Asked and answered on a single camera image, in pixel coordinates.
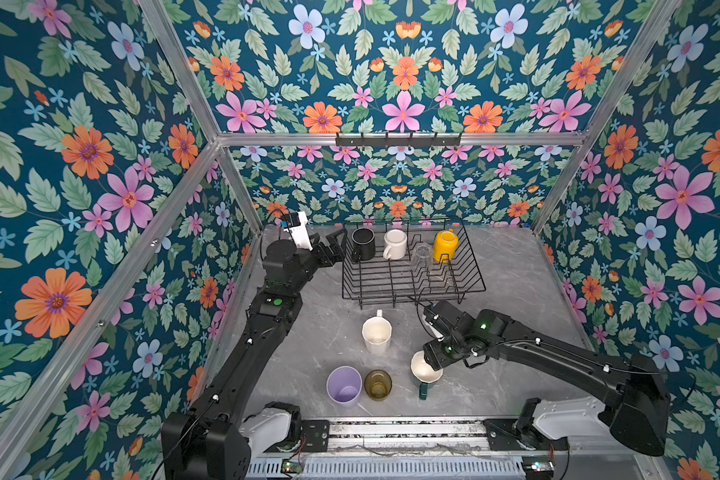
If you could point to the black mug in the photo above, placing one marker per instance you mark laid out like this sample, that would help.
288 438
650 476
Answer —
363 244

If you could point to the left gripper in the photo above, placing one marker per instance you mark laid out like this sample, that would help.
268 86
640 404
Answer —
337 252

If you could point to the black wire dish rack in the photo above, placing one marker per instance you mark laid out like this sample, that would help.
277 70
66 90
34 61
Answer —
382 282

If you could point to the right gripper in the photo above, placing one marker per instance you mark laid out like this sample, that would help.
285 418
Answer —
432 356

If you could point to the yellow mug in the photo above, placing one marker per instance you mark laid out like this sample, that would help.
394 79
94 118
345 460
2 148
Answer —
445 245

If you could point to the red interior white mug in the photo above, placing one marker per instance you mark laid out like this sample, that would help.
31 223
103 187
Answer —
395 245

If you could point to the clear glass cup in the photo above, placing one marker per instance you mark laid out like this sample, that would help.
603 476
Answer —
421 257

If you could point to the lilac plastic cup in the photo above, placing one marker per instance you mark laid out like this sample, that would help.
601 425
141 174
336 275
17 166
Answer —
344 386

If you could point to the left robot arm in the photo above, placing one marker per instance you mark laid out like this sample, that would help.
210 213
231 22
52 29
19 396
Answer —
216 438

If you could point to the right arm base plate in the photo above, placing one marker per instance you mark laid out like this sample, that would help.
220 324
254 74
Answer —
518 433

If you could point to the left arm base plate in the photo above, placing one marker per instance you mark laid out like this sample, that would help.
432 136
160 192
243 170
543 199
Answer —
311 437

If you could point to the black wall hook rail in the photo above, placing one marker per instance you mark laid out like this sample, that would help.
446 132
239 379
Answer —
385 140

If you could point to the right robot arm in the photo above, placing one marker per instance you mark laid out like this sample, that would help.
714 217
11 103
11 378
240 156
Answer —
626 400

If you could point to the cream mug with handle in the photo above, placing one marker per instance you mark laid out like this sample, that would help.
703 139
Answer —
376 333

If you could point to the olive green glass cup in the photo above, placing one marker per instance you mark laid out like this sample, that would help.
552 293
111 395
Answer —
377 385

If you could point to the cream mug green handle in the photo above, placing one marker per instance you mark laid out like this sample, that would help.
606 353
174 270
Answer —
423 374

